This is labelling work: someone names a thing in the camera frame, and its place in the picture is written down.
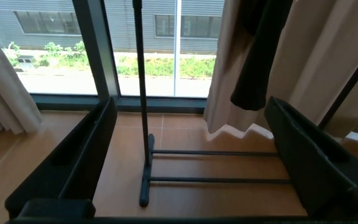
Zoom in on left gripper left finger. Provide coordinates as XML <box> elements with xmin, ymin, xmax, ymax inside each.
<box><xmin>4</xmin><ymin>96</ymin><xmax>119</xmax><ymax>218</ymax></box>

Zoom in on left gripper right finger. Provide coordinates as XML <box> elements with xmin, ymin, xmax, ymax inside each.
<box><xmin>264</xmin><ymin>95</ymin><xmax>358</xmax><ymax>218</ymax></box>

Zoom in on black shorts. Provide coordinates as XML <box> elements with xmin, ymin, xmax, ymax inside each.
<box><xmin>229</xmin><ymin>0</ymin><xmax>295</xmax><ymax>112</ymax></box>

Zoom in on black clothes rack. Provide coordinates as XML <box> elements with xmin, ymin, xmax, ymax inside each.
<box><xmin>131</xmin><ymin>0</ymin><xmax>358</xmax><ymax>208</ymax></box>

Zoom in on window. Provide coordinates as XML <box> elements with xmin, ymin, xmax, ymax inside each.
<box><xmin>0</xmin><ymin>0</ymin><xmax>226</xmax><ymax>114</ymax></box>

